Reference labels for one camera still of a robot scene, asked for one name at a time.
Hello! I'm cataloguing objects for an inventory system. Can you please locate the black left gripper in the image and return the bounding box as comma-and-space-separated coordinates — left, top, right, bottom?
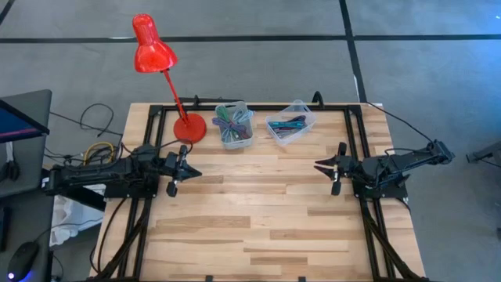
164, 145, 203, 197

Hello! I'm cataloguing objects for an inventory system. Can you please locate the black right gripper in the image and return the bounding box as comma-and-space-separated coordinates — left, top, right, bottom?
314, 142, 355, 196

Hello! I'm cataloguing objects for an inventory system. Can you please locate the dark blue braided USB cable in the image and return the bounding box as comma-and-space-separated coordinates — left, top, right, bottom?
276, 117, 307, 138

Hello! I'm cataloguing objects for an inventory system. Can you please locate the grey braided USB cable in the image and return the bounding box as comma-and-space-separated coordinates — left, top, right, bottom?
272, 127, 302, 141

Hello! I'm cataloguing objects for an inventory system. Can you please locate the teal braided USB cable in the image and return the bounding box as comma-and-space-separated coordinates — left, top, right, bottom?
269, 120, 305, 131

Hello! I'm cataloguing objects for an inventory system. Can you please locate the light blue USB cable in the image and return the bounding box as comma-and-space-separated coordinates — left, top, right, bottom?
225, 108, 255, 143

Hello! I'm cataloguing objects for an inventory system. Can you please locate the white opaque plastic bin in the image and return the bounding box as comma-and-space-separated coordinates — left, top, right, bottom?
214, 100, 255, 151

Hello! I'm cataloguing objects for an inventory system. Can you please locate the clear plastic bin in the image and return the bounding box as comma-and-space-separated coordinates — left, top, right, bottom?
265, 99, 318, 147

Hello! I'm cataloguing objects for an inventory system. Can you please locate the red desk lamp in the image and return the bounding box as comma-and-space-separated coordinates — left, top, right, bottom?
132, 13, 207, 145

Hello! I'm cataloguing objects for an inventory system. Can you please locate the white plastic bag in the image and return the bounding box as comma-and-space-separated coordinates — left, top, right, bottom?
49, 183, 106, 248

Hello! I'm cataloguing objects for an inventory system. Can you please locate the black stand base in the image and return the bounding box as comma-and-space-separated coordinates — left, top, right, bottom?
465, 140, 501, 182

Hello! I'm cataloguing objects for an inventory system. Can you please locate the grey desk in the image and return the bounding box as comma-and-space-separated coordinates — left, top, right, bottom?
0, 89, 53, 199

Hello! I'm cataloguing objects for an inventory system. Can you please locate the dark office desk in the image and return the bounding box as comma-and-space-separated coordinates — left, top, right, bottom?
0, 186, 56, 282

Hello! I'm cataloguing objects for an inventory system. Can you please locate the laptop computer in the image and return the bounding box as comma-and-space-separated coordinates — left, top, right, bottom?
0, 97, 51, 144

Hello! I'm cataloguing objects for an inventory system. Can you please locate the black computer mouse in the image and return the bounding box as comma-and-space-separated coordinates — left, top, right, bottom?
6, 240, 40, 282

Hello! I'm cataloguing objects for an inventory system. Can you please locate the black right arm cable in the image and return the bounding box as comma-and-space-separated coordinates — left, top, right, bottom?
366, 101, 436, 145

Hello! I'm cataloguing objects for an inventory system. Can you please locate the black aluminium table frame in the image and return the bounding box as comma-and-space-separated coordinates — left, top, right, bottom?
88, 90, 428, 282

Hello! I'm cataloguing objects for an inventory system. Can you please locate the yellow cable coil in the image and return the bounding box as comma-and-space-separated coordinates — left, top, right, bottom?
82, 141, 116, 166

